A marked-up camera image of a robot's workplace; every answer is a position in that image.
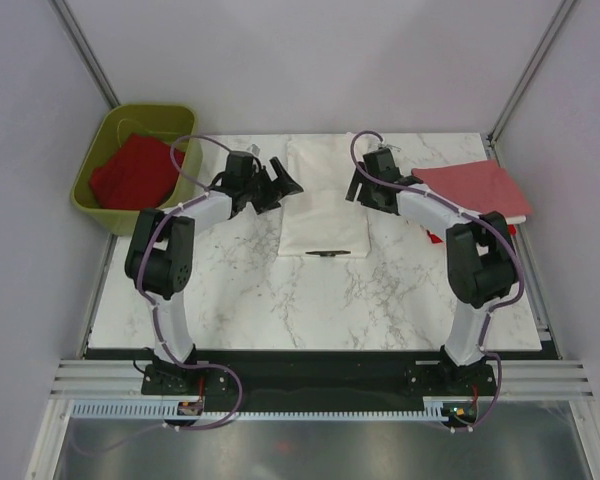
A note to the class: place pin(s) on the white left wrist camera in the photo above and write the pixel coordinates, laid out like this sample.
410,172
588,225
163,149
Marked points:
255,150

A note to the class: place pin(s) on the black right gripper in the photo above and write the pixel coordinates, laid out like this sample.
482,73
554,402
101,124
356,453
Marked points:
364,198

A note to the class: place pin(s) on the pink folded t-shirt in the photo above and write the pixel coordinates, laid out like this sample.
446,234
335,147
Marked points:
482,186

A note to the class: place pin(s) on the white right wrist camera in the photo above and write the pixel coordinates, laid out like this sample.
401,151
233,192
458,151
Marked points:
381,145

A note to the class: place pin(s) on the olive green plastic bin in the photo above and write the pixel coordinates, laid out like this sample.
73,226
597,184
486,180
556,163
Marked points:
166,122

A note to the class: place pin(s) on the aluminium frame post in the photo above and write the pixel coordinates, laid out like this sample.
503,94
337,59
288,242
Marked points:
556,24
87,55

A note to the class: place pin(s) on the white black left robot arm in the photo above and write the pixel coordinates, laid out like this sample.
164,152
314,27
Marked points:
159,260

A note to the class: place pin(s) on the dark red t-shirt in bin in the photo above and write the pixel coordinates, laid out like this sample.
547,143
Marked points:
139,175

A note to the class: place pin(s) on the white printed t-shirt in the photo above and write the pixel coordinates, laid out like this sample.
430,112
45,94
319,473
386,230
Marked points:
320,220

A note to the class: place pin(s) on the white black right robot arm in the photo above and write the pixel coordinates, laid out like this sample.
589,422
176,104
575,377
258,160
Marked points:
483,270

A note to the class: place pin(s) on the right aluminium frame post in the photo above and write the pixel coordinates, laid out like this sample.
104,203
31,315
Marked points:
556,24

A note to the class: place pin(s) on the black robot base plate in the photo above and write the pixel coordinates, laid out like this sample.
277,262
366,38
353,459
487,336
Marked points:
319,380

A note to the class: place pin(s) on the left aluminium frame post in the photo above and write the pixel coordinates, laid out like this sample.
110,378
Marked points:
87,55

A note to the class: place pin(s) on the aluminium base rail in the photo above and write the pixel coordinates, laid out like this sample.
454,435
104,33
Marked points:
77,380

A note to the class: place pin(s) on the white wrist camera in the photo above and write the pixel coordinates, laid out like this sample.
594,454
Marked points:
381,145
255,150

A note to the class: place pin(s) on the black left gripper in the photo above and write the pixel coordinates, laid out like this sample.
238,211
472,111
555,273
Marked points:
278,189

